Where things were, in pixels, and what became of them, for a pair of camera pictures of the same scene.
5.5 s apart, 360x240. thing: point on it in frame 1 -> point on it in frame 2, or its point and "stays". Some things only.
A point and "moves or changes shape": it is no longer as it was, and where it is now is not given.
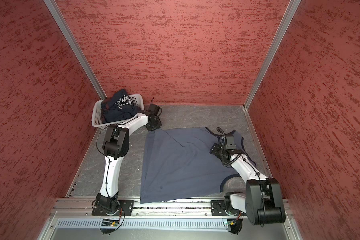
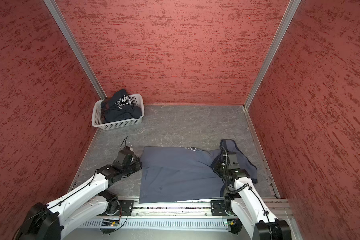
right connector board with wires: (235, 225) stays
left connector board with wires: (108, 226) stays
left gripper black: (158, 125) -> (138, 165)
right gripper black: (214, 149) -> (215, 167)
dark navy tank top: (118, 107) stays
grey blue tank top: (177, 163) moves or changes shape
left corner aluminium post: (70, 39) stays
